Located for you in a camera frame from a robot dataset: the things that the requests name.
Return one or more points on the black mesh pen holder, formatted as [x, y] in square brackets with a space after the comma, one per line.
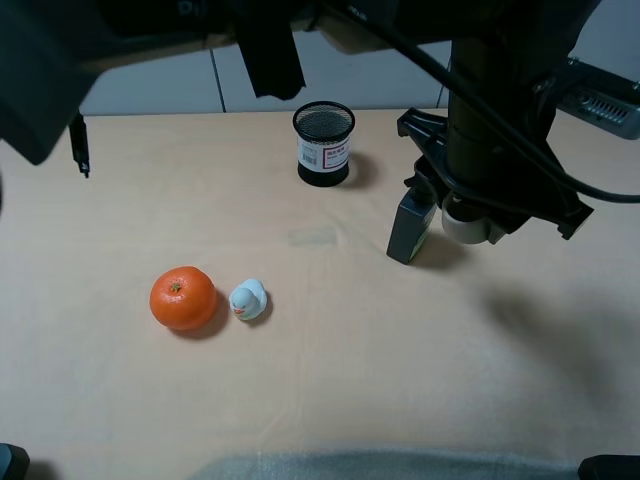
[323, 130]

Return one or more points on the orange mandarin fruit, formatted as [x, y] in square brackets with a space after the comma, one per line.
[183, 298]

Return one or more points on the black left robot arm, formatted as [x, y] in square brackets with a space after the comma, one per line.
[508, 69]

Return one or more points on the grey foam pad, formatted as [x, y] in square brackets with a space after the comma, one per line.
[383, 464]

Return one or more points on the grey whiteboard eraser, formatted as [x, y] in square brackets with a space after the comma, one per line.
[600, 98]

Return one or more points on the black marker pen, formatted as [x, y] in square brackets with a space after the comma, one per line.
[79, 144]

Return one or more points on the dark green pump bottle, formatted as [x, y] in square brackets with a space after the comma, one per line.
[410, 227]

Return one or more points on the white rubber duck toy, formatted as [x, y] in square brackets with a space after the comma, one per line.
[248, 300]

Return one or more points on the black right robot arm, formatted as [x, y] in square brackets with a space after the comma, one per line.
[53, 52]

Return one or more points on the small grey ceramic cup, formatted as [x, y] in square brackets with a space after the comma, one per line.
[463, 222]

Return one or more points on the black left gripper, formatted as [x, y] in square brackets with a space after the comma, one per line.
[487, 174]

